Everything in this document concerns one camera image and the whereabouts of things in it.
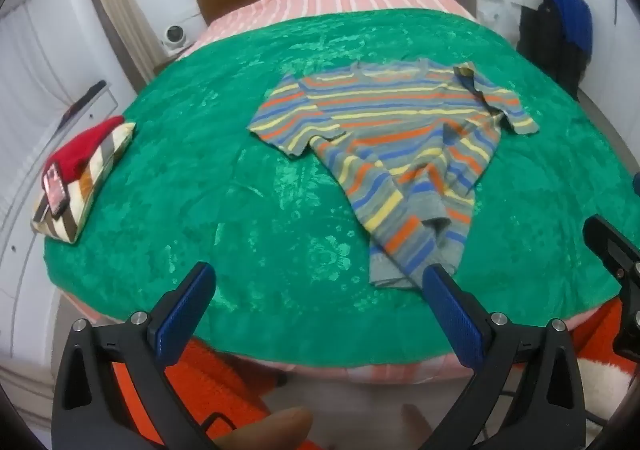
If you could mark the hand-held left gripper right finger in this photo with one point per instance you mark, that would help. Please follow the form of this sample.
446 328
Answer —
452 320

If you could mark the beige curtain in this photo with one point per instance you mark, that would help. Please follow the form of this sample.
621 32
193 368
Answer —
115 4

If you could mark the green blanket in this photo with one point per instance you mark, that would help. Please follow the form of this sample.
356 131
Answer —
200 154

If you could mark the orange rug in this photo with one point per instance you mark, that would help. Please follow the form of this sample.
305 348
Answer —
215 390

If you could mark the black garment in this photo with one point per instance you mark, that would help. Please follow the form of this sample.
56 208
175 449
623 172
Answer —
545 49

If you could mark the blue garment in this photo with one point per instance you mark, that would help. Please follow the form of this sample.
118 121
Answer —
572 14

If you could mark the striped grey shirt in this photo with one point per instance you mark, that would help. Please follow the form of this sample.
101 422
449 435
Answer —
390 129

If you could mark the white round device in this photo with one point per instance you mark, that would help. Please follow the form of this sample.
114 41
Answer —
175 37

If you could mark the striped cushion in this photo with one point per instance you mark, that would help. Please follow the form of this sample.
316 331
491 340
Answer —
100 169

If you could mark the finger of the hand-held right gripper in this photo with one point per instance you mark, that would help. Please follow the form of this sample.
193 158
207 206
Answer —
610 245

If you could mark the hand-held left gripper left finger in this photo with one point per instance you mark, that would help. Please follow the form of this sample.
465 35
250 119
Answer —
185 315

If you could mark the red cloth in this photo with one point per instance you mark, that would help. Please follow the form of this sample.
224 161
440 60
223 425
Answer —
85 144

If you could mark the person's left hand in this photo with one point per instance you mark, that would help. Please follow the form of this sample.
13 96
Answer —
270 430

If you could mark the phone with patterned case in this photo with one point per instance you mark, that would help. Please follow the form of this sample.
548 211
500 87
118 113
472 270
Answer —
56 190

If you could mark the dark flat object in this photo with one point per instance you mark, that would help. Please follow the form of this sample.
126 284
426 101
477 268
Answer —
82 104

